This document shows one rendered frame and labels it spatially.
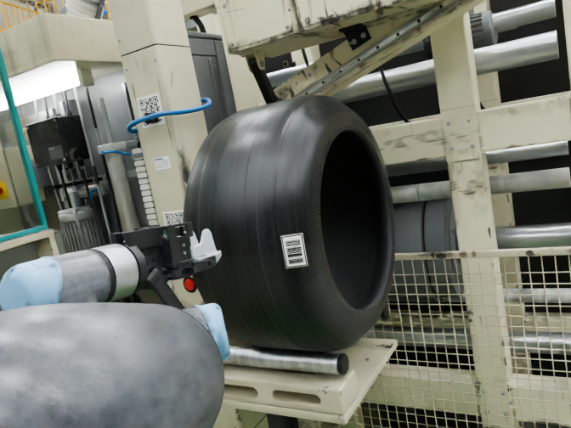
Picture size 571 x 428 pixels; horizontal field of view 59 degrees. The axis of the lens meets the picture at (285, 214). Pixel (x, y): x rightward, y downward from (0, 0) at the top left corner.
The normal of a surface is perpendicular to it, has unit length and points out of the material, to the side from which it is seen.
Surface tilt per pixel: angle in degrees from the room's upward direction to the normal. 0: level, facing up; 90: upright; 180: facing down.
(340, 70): 90
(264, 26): 90
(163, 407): 83
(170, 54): 90
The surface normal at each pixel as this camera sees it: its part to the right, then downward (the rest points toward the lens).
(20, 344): 0.23, -0.82
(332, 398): -0.48, 0.22
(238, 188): -0.51, -0.25
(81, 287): 0.84, -0.18
